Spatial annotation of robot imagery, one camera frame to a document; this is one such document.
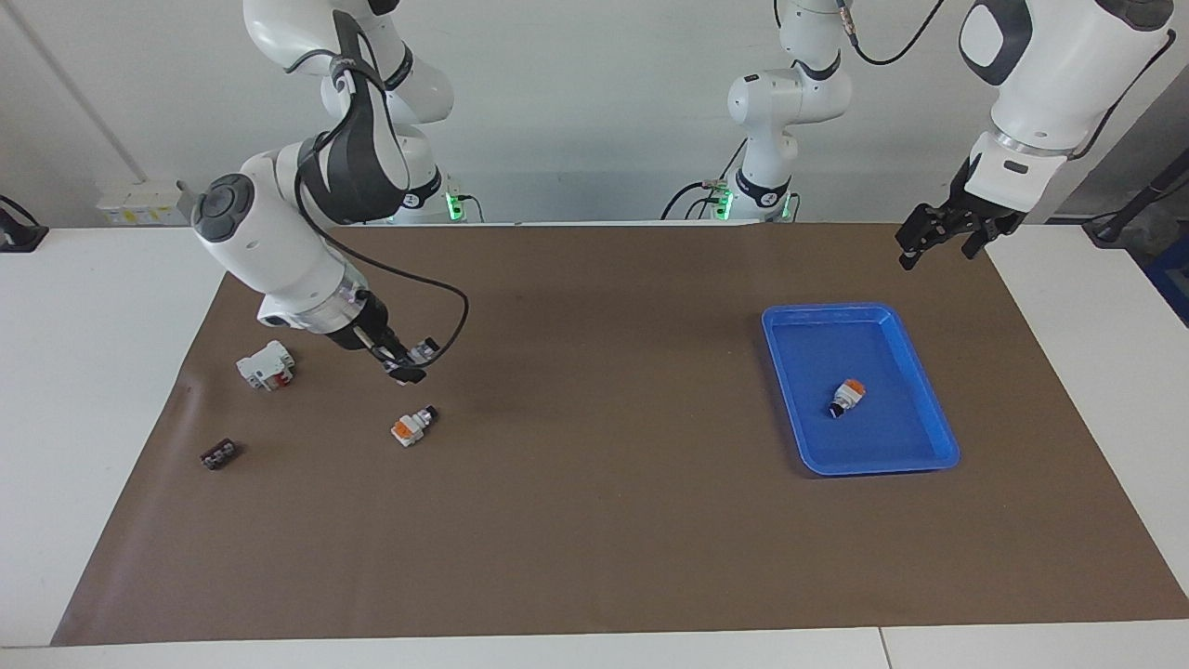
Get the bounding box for white circuit breaker red lever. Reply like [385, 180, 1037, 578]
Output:
[236, 340, 296, 393]

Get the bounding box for black tripod stand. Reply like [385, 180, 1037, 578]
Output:
[1082, 147, 1189, 248]

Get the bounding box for blue crate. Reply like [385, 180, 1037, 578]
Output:
[1146, 237, 1189, 328]

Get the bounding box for blue plastic tray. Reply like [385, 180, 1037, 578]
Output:
[762, 302, 960, 478]

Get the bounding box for brown paper table mat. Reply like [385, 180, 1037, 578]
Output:
[51, 221, 1189, 647]

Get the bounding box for black clamp stand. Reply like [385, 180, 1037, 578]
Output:
[0, 194, 50, 254]

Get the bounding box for selector switch with orange block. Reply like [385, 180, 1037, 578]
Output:
[390, 405, 439, 449]
[829, 378, 868, 420]

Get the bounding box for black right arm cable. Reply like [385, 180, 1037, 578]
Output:
[295, 26, 469, 365]

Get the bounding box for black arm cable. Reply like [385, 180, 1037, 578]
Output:
[834, 0, 1177, 161]
[295, 26, 469, 365]

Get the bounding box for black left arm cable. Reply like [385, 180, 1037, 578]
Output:
[834, 0, 1177, 161]

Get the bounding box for black base power cables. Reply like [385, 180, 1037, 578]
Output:
[660, 139, 746, 222]

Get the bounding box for white wall socket box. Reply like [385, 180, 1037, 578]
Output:
[97, 180, 189, 228]

